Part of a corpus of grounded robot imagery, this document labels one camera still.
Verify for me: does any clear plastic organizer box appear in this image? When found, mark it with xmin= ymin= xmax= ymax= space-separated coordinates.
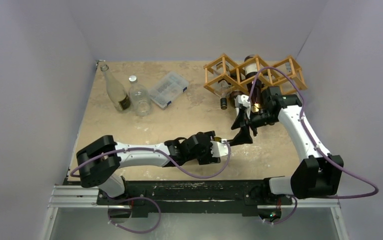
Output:
xmin=148 ymin=71 xmax=190 ymax=110

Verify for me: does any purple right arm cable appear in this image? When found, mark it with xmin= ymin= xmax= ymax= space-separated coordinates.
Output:
xmin=248 ymin=66 xmax=380 ymax=200

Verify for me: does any clear squat glass bottle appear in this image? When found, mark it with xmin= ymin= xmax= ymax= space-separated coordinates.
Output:
xmin=128 ymin=75 xmax=152 ymax=117

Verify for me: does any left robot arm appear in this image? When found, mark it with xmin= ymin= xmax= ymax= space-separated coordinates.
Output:
xmin=70 ymin=131 xmax=231 ymax=205

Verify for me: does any clear tall glass bottle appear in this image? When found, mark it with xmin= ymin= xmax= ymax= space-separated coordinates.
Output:
xmin=100 ymin=63 xmax=131 ymax=113

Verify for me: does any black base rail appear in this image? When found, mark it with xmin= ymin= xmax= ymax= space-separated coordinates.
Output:
xmin=78 ymin=180 xmax=292 ymax=219

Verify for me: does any wooden wine rack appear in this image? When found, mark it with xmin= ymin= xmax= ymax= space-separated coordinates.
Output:
xmin=203 ymin=53 xmax=308 ymax=100

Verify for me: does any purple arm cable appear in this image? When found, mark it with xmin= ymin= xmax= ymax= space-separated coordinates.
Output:
xmin=248 ymin=66 xmax=380 ymax=200
xmin=69 ymin=140 xmax=232 ymax=180

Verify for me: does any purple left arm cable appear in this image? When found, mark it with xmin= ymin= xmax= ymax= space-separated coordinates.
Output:
xmin=69 ymin=140 xmax=232 ymax=180

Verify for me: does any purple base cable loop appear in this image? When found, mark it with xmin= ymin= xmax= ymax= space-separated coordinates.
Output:
xmin=107 ymin=197 xmax=163 ymax=234

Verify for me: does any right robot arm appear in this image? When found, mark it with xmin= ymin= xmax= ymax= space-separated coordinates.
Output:
xmin=229 ymin=86 xmax=344 ymax=204

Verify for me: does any brown bottle gold neck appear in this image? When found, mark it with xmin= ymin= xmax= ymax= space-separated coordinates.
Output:
xmin=244 ymin=60 xmax=264 ymax=113

